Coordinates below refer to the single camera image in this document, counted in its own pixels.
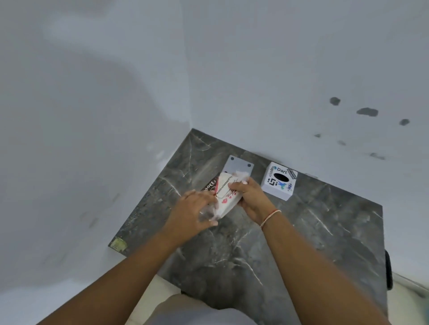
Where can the yellow sticker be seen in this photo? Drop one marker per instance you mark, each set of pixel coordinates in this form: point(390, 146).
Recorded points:
point(118, 244)

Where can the person's right hand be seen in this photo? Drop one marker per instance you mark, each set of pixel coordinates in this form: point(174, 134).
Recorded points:
point(254, 201)

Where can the black object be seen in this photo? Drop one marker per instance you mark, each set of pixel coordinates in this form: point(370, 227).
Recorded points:
point(388, 271)

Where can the person's grey clothing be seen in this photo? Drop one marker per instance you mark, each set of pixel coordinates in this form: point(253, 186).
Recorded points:
point(197, 311)

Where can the person's left fingers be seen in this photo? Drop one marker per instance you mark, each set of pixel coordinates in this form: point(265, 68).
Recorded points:
point(207, 201)

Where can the person's left hand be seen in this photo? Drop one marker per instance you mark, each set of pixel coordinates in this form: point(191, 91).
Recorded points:
point(187, 214)

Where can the white tissue sheet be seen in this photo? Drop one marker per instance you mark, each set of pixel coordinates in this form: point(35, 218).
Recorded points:
point(242, 175)

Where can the white box with stickers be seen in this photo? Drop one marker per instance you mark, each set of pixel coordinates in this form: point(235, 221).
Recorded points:
point(280, 182)

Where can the white red-printed tissue packet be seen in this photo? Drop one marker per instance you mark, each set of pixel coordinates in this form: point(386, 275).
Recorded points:
point(228, 197)

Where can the person's right forearm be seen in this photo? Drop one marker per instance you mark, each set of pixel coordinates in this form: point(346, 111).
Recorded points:
point(318, 274)

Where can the person's left forearm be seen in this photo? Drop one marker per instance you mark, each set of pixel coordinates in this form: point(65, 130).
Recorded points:
point(124, 281)

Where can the person's right fingers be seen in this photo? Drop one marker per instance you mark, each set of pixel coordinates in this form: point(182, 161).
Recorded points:
point(239, 187)

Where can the black label with white print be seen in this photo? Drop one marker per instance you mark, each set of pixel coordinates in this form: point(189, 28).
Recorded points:
point(209, 186)

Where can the grey plate with two holes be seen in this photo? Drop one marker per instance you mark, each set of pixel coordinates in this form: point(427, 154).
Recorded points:
point(238, 164)

